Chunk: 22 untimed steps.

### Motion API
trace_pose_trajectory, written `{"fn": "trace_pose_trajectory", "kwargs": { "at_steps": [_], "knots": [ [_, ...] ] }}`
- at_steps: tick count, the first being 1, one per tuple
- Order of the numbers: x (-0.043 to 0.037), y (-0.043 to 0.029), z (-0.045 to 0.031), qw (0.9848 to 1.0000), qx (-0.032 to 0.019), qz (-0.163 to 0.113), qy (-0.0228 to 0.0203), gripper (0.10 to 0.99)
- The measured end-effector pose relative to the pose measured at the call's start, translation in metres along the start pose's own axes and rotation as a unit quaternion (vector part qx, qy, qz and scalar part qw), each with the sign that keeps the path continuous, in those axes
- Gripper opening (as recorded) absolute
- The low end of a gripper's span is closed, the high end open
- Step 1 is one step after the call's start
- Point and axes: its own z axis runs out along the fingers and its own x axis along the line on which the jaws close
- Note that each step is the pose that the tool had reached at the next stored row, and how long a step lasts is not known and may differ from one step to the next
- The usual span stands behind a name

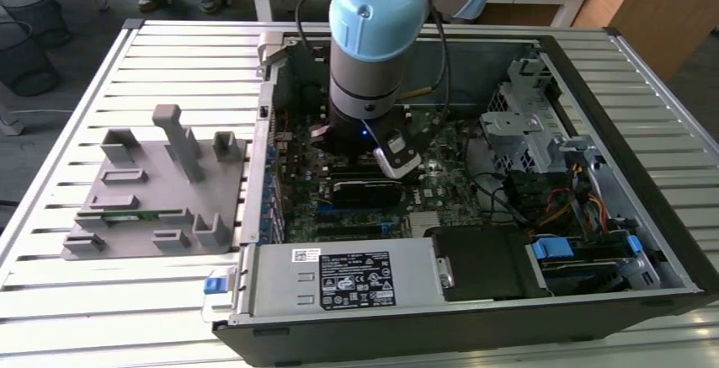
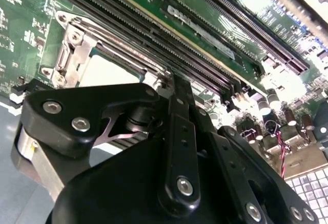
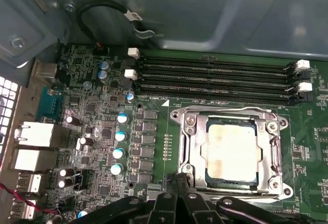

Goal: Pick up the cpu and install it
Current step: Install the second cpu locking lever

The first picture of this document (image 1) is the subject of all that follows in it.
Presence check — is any black graphics card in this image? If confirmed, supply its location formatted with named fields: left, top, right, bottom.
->
left=330, top=179, right=405, bottom=210

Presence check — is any copper coloured tube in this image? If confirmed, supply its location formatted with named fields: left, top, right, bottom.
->
left=399, top=85, right=438, bottom=99

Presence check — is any black expansion slot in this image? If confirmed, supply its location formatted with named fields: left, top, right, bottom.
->
left=314, top=225, right=390, bottom=238

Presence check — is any silver finned heat sink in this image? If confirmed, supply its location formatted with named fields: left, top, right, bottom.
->
left=409, top=211, right=446, bottom=237

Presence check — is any green motherboard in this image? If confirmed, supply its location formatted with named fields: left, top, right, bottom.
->
left=272, top=104, right=494, bottom=245

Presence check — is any silver perforated drive cage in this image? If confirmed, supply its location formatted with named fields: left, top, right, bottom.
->
left=479, top=58, right=570, bottom=175

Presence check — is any grey parts rack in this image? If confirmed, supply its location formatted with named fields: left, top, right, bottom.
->
left=59, top=104, right=254, bottom=262

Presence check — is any silver power supply black label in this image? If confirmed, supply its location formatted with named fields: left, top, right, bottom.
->
left=246, top=243, right=446, bottom=317

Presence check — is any green RAM stick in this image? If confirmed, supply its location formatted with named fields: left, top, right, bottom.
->
left=76, top=209, right=187, bottom=222

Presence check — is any blue disk carrier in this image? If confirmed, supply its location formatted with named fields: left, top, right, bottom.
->
left=531, top=236, right=575, bottom=264

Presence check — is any black open PC case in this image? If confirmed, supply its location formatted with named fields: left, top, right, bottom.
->
left=210, top=26, right=719, bottom=367

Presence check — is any black disk drive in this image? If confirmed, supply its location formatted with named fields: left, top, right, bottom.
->
left=538, top=258, right=629, bottom=296

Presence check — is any black mesh waste bin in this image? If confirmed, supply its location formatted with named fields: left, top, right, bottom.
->
left=0, top=20, right=63, bottom=98
left=0, top=0, right=75, bottom=49

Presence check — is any white stand foot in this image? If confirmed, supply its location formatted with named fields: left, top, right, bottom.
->
left=0, top=85, right=27, bottom=136

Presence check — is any wooden cabinet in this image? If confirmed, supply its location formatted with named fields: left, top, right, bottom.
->
left=573, top=0, right=719, bottom=85

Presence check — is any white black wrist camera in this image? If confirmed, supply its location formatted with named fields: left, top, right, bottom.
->
left=374, top=130, right=425, bottom=180

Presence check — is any grey case corner bracket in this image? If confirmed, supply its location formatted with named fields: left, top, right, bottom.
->
left=256, top=32, right=298, bottom=79

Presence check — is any yellow red wire bundle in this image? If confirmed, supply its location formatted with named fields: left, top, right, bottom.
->
left=527, top=163, right=614, bottom=238

